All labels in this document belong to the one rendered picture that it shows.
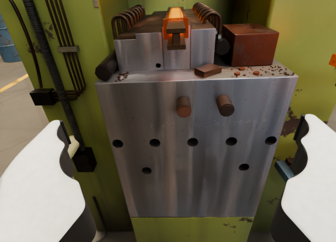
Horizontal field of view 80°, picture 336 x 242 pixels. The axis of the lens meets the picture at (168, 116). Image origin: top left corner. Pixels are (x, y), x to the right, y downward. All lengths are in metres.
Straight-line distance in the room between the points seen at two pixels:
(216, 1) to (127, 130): 0.64
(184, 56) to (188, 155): 0.23
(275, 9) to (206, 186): 0.47
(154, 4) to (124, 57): 0.49
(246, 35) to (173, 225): 0.58
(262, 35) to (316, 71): 0.29
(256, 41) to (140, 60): 0.23
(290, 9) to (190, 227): 0.67
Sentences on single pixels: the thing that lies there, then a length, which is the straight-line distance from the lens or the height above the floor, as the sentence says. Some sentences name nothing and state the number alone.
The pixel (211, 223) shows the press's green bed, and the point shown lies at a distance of 0.72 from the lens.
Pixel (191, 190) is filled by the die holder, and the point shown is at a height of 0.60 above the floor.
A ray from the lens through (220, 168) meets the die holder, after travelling 0.53.
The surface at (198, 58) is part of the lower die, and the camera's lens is 0.43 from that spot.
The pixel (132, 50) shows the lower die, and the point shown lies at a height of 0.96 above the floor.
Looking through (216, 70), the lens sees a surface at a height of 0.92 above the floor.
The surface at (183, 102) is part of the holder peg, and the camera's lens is 0.37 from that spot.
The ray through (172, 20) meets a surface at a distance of 0.39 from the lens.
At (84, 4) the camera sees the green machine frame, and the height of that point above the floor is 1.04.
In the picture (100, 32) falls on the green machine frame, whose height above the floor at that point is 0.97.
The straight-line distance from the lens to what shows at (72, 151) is 0.74.
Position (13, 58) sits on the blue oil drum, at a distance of 4.96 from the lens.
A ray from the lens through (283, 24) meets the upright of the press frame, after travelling 0.62.
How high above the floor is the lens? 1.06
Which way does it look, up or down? 32 degrees down
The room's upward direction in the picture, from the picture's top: 3 degrees counter-clockwise
